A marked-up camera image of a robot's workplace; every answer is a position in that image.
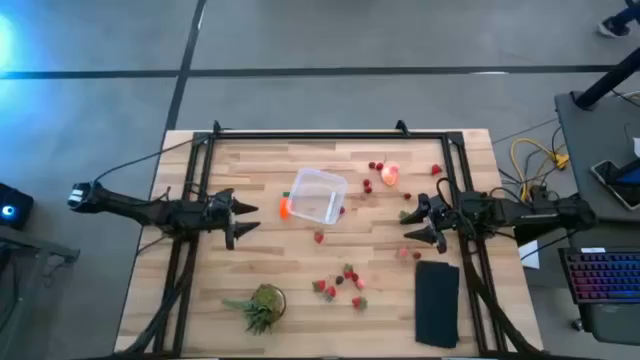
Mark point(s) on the succulent plant in black bowl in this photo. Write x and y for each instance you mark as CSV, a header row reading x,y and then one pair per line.
x,y
265,305

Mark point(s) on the black diagonal bar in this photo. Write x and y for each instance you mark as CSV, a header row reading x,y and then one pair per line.
x,y
530,236

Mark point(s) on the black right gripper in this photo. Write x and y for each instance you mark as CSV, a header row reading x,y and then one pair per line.
x,y
450,215

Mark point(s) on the backlit rainbow keyboard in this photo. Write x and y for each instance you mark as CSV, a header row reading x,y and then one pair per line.
x,y
602,275

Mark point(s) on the tablet with white rim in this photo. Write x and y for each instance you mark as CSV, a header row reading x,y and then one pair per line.
x,y
612,182

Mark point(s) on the black frame clamp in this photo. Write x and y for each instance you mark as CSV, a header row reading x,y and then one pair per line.
x,y
401,126
216,126

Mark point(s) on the pink toy raspberry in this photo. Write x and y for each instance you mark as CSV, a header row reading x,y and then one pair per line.
x,y
360,284
403,252

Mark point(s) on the dark folded cloth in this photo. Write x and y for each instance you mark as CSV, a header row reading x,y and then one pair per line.
x,y
437,305

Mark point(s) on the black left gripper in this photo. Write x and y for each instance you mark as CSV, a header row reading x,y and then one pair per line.
x,y
217,210

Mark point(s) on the black round pole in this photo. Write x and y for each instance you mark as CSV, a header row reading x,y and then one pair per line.
x,y
607,80

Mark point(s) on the grey side table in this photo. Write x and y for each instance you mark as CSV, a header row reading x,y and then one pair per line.
x,y
590,150

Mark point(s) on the clear plastic tupperware container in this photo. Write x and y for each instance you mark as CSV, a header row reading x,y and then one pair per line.
x,y
320,197

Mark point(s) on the orange toy peach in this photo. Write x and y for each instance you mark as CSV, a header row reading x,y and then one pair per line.
x,y
390,175

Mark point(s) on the person's leg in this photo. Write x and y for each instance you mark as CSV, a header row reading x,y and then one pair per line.
x,y
631,11

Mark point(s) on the black aluminium table frame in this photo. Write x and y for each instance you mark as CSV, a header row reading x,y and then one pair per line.
x,y
325,135

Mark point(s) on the orange toy carrot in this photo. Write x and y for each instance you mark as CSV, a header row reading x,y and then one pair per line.
x,y
284,207

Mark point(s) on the black power strip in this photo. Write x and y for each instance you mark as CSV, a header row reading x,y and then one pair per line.
x,y
537,191

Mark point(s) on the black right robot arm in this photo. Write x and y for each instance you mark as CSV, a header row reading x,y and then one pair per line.
x,y
525,215

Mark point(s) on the white paper sheet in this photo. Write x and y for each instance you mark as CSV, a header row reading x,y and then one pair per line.
x,y
531,255

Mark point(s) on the black box with blue light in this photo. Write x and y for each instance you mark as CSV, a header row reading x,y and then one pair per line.
x,y
12,207

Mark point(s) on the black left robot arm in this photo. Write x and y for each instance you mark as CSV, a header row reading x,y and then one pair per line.
x,y
150,212

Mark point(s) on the person's shoe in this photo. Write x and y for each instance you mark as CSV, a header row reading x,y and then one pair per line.
x,y
612,27

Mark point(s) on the grey metal stand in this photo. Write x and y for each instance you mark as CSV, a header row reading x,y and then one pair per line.
x,y
30,247

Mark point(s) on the grey chair seat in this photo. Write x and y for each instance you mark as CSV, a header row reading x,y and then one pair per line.
x,y
612,322

